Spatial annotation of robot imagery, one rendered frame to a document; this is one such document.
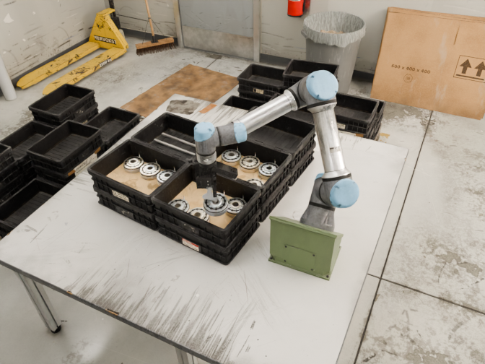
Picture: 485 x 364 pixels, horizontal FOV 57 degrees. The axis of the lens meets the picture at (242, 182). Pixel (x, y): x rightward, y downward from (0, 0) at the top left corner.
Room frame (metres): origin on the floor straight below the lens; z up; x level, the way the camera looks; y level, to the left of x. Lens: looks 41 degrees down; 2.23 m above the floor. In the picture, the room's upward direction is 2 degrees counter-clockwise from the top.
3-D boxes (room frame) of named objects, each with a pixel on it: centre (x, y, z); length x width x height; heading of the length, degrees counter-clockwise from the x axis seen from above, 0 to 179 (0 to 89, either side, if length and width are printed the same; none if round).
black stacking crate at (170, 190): (1.45, 0.16, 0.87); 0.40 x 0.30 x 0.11; 57
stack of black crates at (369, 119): (2.71, -0.75, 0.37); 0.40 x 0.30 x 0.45; 63
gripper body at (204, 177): (1.36, 0.14, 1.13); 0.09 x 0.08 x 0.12; 95
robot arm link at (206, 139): (1.36, 0.13, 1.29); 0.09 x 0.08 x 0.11; 105
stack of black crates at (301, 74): (3.26, -0.58, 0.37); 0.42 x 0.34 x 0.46; 63
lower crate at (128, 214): (1.67, 0.50, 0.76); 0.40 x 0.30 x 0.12; 57
